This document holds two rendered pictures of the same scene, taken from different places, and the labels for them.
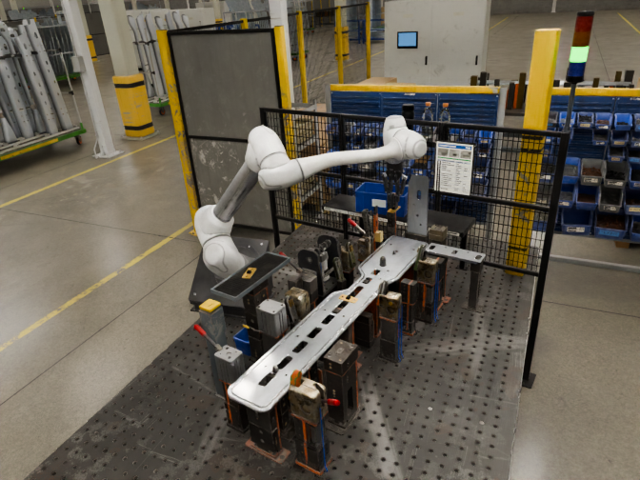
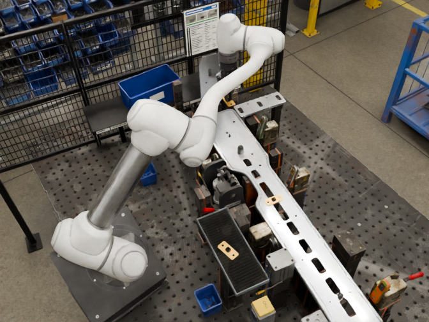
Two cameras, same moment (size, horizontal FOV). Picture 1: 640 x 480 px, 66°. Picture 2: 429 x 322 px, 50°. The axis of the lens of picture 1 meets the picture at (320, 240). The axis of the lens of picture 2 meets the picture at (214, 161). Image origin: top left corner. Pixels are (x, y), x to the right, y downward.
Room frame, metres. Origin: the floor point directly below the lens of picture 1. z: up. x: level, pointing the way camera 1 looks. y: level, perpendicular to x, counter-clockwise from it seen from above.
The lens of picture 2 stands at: (1.38, 1.13, 2.75)
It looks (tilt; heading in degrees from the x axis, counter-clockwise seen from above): 48 degrees down; 302
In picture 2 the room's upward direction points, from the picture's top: 2 degrees counter-clockwise
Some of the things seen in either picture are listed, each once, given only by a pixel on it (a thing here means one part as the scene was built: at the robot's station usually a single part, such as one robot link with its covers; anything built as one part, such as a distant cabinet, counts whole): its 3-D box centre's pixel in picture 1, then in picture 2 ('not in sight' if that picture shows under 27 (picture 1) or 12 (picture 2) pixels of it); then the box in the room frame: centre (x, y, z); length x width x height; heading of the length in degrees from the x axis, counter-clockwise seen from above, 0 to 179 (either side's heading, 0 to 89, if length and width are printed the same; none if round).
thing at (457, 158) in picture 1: (453, 168); (202, 29); (2.62, -0.77, 1.30); 0.23 x 0.02 x 0.31; 55
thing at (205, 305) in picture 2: (249, 341); (208, 301); (1.92, 0.37, 0.74); 0.11 x 0.10 x 0.09; 145
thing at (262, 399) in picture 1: (348, 302); (277, 203); (1.82, -0.10, 1.00); 1.38 x 0.22 x 0.02; 145
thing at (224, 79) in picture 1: (234, 144); not in sight; (4.52, 0.72, 1.00); 1.34 x 0.14 x 2.00; 64
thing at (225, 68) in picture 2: (394, 170); (228, 67); (2.23, -0.37, 1.45); 0.08 x 0.07 x 0.09; 56
